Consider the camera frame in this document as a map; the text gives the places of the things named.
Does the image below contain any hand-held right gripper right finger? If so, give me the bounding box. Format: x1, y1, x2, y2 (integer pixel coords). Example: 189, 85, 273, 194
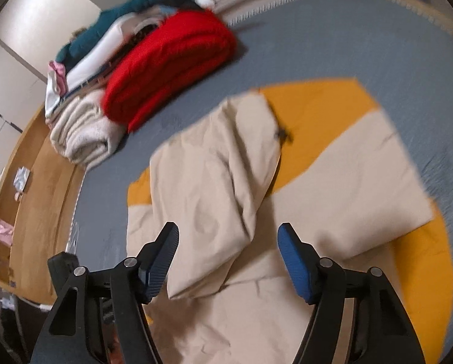
277, 223, 426, 364

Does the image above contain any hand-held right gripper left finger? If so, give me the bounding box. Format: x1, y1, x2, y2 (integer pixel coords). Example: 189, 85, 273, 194
29, 222, 179, 364

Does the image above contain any beige and yellow jacket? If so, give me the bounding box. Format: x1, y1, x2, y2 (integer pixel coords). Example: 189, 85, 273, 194
126, 78, 453, 364

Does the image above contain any pink packet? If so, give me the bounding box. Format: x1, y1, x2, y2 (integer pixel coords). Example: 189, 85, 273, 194
0, 220, 15, 247

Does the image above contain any tissue packet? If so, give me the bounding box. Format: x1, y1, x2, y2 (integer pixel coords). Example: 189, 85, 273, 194
14, 167, 32, 194

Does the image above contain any speckled cream folded blanket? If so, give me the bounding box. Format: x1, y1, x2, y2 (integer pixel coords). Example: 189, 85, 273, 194
60, 121, 126, 169

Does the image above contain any white and pink folded cloth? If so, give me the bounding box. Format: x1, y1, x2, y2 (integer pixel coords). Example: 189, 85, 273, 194
44, 60, 68, 118

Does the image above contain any red folded blanket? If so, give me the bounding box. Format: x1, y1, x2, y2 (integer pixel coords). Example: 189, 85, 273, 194
101, 9, 238, 133

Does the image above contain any white folded duvet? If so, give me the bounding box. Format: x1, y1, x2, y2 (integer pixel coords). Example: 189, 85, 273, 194
65, 11, 166, 92

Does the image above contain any grey quilted mattress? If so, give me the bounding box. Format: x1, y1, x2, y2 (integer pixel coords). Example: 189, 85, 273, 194
65, 0, 453, 364

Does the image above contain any white wardrobe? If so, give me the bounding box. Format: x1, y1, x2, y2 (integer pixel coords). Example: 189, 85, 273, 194
0, 0, 102, 198

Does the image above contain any folded teal garment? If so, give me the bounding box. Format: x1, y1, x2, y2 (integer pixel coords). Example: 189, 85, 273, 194
56, 0, 191, 71

